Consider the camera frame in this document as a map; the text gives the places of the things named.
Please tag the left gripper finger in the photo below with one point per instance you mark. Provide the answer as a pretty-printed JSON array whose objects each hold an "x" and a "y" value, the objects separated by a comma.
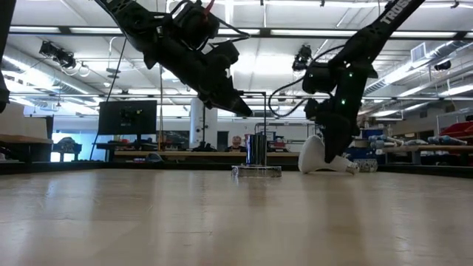
[
  {"x": 214, "y": 99},
  {"x": 229, "y": 81}
]

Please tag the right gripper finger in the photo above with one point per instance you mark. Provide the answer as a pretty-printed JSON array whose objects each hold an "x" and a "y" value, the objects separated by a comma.
[
  {"x": 348, "y": 142},
  {"x": 332, "y": 146}
]

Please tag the white flood lightbulb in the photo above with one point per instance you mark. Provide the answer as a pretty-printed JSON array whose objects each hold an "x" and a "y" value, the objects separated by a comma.
[{"x": 310, "y": 159}]

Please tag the chrome socket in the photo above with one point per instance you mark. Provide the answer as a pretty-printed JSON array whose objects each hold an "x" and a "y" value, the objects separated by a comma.
[{"x": 256, "y": 151}]

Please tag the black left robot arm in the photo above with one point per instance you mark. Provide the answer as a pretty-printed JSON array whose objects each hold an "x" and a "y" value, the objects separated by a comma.
[{"x": 125, "y": 14}]

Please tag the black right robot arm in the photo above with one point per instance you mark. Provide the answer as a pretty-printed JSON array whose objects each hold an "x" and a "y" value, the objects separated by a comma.
[{"x": 369, "y": 40}]

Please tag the blue shelf unit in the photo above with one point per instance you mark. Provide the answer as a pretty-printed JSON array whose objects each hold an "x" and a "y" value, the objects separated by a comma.
[{"x": 371, "y": 133}]

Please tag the thin black gantry stand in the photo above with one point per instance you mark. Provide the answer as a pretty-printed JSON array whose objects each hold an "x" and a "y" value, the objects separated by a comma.
[{"x": 265, "y": 111}]

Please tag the person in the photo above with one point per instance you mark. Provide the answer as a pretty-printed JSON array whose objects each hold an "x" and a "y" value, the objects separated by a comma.
[{"x": 236, "y": 145}]

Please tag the large wooden desk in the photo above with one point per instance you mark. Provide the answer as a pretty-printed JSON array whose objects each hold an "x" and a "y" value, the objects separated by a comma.
[{"x": 184, "y": 154}]

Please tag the long wooden workbench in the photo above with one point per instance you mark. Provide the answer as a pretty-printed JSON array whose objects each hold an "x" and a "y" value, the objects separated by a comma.
[{"x": 428, "y": 149}]

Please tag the black monitor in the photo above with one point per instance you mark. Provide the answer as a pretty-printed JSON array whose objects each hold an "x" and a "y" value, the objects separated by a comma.
[{"x": 127, "y": 117}]

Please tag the black overhead bar with lights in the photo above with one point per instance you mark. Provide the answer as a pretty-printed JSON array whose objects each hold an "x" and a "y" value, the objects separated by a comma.
[{"x": 295, "y": 32}]

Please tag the red storage bin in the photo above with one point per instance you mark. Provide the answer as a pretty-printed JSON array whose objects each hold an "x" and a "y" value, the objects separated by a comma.
[{"x": 458, "y": 131}]

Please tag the dark monitor desk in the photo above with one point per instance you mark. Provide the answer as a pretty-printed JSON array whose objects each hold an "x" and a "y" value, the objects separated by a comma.
[{"x": 111, "y": 147}]

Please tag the wooden side bench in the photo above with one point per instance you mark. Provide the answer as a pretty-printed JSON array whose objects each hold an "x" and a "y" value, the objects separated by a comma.
[{"x": 26, "y": 146}]

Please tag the black ceiling camera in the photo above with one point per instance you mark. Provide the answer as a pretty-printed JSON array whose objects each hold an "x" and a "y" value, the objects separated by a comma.
[{"x": 55, "y": 53}]

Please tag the black aluminium table frame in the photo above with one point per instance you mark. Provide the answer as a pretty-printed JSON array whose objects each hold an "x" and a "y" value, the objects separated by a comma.
[{"x": 74, "y": 168}]

